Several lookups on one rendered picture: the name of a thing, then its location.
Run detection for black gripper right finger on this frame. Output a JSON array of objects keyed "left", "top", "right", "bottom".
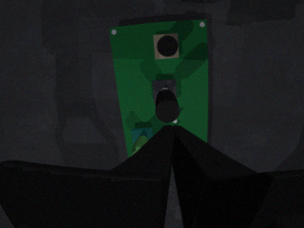
[{"left": 172, "top": 125, "right": 304, "bottom": 228}]

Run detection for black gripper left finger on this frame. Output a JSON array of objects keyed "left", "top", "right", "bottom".
[{"left": 0, "top": 125, "right": 175, "bottom": 228}]

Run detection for green circuit board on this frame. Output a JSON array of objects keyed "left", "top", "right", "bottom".
[{"left": 109, "top": 19, "right": 209, "bottom": 157}]

